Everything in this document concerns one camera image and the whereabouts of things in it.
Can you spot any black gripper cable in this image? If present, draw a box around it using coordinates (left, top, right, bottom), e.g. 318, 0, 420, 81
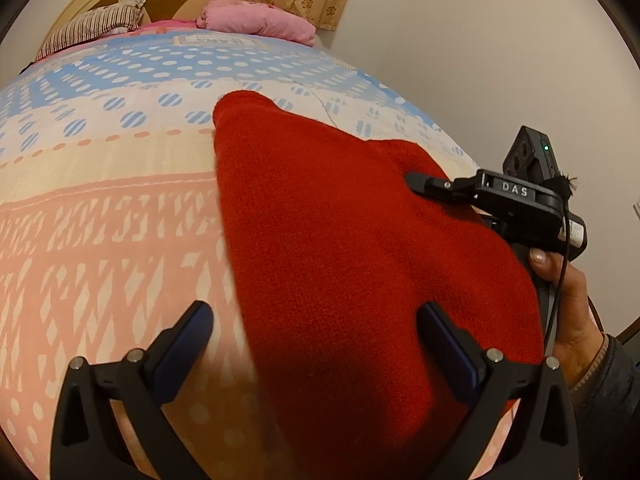
541, 199, 606, 340

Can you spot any red knitted sweater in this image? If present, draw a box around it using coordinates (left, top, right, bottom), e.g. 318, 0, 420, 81
213, 91, 544, 479

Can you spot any polka dot bed sheet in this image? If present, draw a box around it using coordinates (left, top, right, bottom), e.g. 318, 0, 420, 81
1, 26, 476, 479

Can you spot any person's right hand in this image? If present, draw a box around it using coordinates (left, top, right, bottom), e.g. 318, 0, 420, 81
529, 248, 605, 388

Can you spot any pink folded blanket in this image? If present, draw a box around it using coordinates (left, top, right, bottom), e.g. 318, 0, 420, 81
144, 0, 318, 48

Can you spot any striped pillow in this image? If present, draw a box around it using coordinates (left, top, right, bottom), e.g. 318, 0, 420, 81
35, 0, 146, 61

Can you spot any dark jacket sleeve forearm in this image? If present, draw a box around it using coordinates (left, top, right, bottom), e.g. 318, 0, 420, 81
570, 336, 639, 479

